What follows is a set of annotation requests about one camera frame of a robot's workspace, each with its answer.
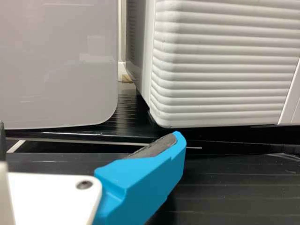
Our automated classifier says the incubator door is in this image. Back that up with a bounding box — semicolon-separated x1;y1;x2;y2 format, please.
149;0;300;129

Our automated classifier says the white box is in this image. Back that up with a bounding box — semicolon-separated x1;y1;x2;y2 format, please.
0;0;120;130

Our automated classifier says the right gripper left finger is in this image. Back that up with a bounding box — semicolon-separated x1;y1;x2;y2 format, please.
0;120;5;162

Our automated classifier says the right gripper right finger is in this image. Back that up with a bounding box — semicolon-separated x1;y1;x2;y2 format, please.
92;131;188;225

